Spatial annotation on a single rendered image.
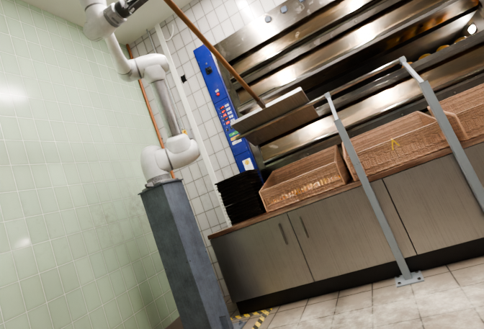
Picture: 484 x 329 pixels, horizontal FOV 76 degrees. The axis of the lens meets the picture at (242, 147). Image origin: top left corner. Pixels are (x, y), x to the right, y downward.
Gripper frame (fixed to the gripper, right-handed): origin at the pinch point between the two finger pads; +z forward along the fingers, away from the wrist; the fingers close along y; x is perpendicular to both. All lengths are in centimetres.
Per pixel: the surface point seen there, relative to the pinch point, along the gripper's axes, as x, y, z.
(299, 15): -117, -81, 44
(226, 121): -136, -32, -47
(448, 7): -130, -28, 130
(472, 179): -129, 82, 89
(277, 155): -157, 7, -16
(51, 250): -45, 74, -118
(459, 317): -106, 137, 56
